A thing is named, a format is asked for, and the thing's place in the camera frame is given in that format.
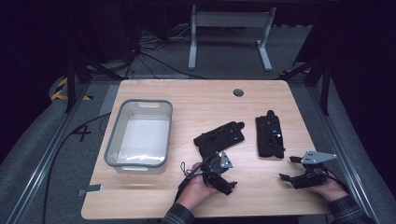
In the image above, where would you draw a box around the small silver metal bracket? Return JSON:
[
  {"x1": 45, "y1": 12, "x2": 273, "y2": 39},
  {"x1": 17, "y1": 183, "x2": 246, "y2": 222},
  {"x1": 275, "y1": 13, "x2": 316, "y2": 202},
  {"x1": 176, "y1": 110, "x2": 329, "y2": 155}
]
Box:
[{"x1": 78, "y1": 184, "x2": 103, "y2": 197}]

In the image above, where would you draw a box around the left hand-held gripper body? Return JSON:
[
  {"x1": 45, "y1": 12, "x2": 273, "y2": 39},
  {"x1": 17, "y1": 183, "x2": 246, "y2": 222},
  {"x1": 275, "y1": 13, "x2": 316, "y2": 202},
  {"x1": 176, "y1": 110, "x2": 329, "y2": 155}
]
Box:
[{"x1": 201, "y1": 150, "x2": 235, "y2": 189}]

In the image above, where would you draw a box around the long black floor cable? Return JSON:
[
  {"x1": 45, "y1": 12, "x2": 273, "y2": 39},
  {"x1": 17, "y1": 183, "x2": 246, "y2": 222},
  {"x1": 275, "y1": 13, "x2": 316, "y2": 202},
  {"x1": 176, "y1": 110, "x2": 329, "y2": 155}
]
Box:
[{"x1": 41, "y1": 111, "x2": 112, "y2": 224}]

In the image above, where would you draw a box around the black metal stand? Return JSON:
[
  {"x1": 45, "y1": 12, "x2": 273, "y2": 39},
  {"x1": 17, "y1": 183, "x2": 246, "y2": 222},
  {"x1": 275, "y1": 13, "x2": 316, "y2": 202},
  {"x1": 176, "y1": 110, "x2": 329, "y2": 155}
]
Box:
[
  {"x1": 64, "y1": 55, "x2": 125, "y2": 114},
  {"x1": 279, "y1": 58, "x2": 332, "y2": 116}
]

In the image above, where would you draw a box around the white plastic basin grey rim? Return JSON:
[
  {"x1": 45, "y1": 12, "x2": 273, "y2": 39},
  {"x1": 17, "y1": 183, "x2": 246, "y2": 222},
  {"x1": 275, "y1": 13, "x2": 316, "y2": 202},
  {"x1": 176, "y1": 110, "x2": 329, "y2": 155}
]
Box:
[{"x1": 104, "y1": 98, "x2": 174, "y2": 175}]

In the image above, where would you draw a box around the aluminium floor rail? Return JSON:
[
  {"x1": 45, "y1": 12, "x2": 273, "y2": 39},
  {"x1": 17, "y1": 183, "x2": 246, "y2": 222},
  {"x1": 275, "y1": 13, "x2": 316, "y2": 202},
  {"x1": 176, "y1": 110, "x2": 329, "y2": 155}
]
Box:
[
  {"x1": 5, "y1": 83, "x2": 92, "y2": 224},
  {"x1": 306, "y1": 84, "x2": 378, "y2": 224}
]

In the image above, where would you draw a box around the thin black floor cable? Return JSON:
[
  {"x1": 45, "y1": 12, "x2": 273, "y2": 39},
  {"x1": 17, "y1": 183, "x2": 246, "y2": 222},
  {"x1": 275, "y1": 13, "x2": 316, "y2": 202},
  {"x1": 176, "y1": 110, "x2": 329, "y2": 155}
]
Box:
[{"x1": 134, "y1": 50, "x2": 208, "y2": 80}]

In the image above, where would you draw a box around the white metal desk frame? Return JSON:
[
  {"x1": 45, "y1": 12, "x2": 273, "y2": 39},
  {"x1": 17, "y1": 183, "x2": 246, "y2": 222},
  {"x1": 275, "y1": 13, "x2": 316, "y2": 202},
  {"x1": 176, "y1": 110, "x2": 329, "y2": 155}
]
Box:
[{"x1": 188, "y1": 4, "x2": 277, "y2": 72}]

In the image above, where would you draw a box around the person's left hand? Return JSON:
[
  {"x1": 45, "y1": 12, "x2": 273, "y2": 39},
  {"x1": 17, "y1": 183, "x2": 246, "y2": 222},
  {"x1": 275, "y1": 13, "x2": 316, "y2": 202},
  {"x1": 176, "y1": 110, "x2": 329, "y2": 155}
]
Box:
[{"x1": 177, "y1": 161, "x2": 220, "y2": 212}]

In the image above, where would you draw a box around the right hand-held gripper cable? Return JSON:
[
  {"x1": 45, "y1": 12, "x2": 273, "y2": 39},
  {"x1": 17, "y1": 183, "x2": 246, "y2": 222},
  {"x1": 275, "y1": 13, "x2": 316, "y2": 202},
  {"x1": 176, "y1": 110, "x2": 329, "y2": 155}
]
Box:
[{"x1": 326, "y1": 168, "x2": 351, "y2": 194}]

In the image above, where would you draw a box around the tangle of floor cables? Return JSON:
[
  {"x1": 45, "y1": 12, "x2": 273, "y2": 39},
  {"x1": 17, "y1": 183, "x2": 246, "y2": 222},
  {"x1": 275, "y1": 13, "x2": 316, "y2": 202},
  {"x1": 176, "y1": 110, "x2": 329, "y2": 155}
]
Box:
[{"x1": 124, "y1": 24, "x2": 193, "y2": 64}]

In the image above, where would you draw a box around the black glove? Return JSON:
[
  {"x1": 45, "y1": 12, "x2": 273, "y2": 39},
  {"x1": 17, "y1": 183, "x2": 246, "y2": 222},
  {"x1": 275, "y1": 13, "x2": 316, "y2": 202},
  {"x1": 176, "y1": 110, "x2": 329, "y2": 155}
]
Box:
[
  {"x1": 255, "y1": 109, "x2": 286, "y2": 160},
  {"x1": 192, "y1": 120, "x2": 246, "y2": 160}
]

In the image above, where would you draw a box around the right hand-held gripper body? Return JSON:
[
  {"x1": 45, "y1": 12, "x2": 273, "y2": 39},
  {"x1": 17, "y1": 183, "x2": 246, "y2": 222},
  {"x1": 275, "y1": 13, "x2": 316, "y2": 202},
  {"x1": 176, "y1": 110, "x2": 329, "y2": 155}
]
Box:
[{"x1": 291, "y1": 150, "x2": 338, "y2": 190}]

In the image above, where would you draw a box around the yellow black hazard tape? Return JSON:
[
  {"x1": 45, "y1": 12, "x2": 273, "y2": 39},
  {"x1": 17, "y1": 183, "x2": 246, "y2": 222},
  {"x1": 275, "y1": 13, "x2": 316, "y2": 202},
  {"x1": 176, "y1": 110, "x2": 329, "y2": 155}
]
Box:
[{"x1": 50, "y1": 77, "x2": 93, "y2": 102}]

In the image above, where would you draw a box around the person's right hand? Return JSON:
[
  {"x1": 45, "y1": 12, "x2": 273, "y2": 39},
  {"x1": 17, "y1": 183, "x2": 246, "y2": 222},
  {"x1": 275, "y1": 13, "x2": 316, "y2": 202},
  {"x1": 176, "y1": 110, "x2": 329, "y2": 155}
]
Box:
[{"x1": 306, "y1": 177, "x2": 349, "y2": 203}]

